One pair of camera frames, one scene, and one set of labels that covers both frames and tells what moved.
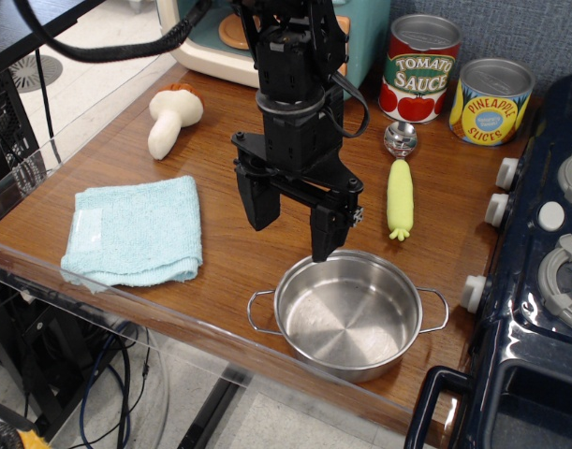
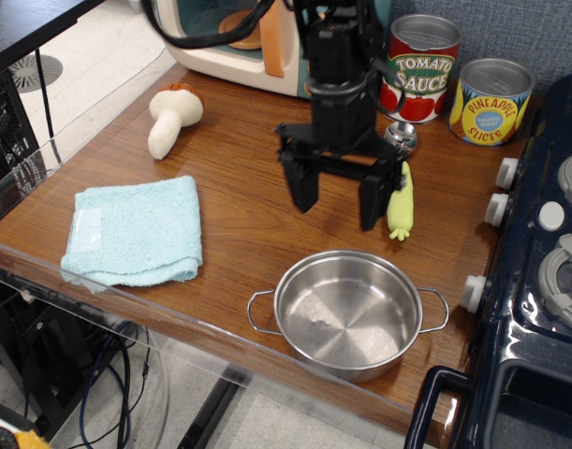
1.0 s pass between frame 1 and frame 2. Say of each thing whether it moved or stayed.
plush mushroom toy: stayed
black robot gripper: moved
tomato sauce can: stayed
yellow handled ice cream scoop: stayed
